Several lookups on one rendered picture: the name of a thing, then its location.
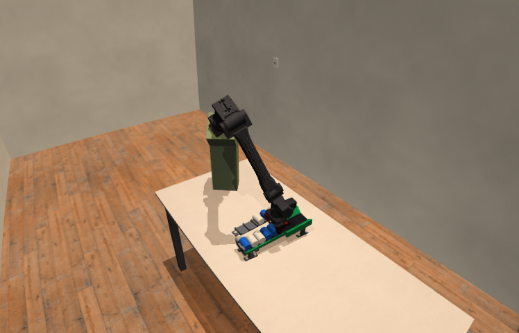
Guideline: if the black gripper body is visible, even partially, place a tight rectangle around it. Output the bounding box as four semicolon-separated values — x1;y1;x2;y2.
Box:
265;207;287;228

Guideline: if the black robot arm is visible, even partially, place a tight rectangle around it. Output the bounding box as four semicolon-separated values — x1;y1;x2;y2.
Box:
208;95;297;219

